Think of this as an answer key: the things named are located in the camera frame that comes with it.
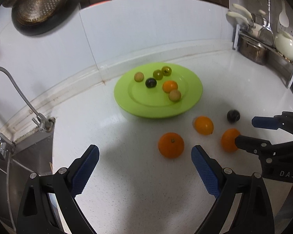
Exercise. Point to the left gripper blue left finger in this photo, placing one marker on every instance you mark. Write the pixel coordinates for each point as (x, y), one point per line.
(35, 213)

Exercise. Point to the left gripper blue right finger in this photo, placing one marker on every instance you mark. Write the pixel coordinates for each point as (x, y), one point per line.
(254, 212)

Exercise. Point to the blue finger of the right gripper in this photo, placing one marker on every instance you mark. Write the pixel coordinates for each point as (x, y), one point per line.
(256, 146)
(283, 121)

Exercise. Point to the large orange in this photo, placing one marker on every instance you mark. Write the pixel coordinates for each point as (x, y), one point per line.
(171, 145)
(228, 140)

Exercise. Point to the tan longan fruit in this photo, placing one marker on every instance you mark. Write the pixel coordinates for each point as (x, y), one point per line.
(175, 95)
(139, 77)

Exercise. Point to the small orange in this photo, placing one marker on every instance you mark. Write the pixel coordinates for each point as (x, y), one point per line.
(169, 85)

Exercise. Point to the green tomato with stem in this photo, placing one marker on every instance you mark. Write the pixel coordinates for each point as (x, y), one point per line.
(166, 70)

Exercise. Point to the green tomato round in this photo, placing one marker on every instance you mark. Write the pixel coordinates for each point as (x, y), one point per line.
(157, 74)

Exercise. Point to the dark plum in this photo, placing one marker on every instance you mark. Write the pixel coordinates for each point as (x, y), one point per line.
(150, 83)
(233, 116)

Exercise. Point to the large chrome kitchen faucet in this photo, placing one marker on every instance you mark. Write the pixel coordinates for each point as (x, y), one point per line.
(5, 146)

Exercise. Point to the stainless steel sink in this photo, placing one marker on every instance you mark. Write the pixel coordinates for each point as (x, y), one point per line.
(32, 154)

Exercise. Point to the yellow orange small citrus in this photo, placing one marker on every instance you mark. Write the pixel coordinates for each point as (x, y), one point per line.
(204, 125)

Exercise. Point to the cream ceramic jug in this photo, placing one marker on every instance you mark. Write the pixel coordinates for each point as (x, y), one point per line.
(284, 44)

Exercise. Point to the steel pot on rack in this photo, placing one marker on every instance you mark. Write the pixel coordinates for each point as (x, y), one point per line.
(252, 50)

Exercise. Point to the metal dish rack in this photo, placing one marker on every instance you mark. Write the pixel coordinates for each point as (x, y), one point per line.
(276, 61)

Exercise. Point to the metal spatula hanging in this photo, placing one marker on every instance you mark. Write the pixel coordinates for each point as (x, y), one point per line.
(265, 34)

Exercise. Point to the thin gooseneck faucet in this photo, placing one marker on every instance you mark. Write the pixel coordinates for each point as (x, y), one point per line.
(41, 121)

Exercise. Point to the white rice paddle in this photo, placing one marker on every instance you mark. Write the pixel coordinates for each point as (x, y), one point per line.
(283, 18)

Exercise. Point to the green plate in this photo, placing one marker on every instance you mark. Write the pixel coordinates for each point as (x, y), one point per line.
(135, 98)

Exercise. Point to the white knife handle lower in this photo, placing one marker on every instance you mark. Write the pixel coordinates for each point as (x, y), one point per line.
(236, 18)

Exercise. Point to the white knife handle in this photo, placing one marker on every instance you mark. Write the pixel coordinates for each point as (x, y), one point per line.
(243, 11)
(236, 18)

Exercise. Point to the white knife handle upper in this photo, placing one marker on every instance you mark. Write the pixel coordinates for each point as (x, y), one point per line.
(243, 11)

